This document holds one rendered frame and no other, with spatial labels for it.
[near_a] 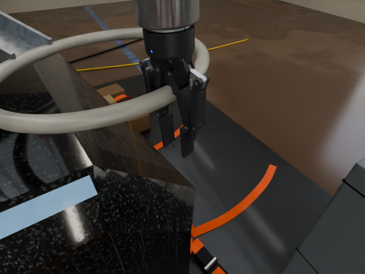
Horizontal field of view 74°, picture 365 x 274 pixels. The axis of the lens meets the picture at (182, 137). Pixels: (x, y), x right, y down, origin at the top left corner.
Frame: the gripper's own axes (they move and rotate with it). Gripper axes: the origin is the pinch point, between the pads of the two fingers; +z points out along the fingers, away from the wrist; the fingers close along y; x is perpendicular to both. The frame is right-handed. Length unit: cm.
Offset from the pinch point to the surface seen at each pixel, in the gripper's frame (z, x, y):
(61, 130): -9.1, 17.4, 6.4
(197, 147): 83, -73, 53
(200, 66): -11.1, -8.3, 0.7
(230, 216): 84, -42, 7
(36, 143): 0.7, 18.6, 21.7
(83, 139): 2.3, 11.2, 17.0
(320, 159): 88, -119, -15
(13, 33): -11, 4, 58
